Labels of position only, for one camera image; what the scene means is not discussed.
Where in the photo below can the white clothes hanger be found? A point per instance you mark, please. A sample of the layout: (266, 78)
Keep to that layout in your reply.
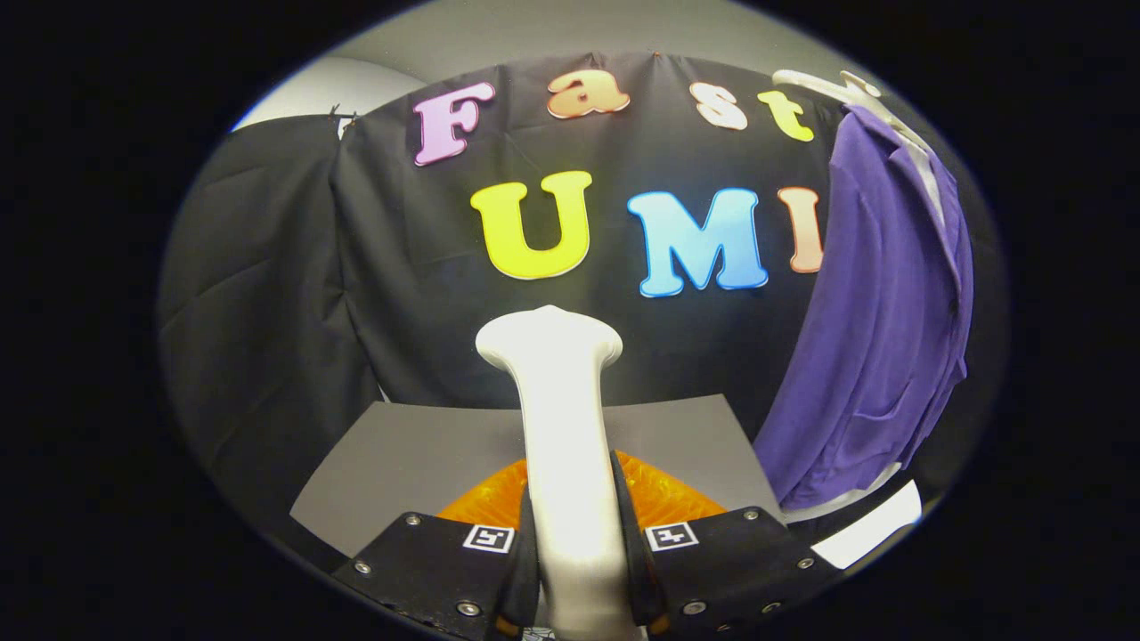
(868, 96)

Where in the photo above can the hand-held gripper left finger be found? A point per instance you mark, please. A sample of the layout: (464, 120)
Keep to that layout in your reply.
(436, 561)

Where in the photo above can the white garment steamer head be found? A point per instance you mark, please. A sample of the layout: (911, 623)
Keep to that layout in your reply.
(570, 445)

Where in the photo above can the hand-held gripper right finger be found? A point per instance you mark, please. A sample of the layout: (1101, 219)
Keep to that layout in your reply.
(730, 561)

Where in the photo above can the white torso form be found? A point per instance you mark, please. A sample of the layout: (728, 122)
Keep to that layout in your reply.
(926, 174)

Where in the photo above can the white flat sheet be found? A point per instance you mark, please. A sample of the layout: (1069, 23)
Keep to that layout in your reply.
(868, 534)

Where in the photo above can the grey cabinet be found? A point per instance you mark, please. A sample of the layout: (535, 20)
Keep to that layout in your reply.
(419, 454)

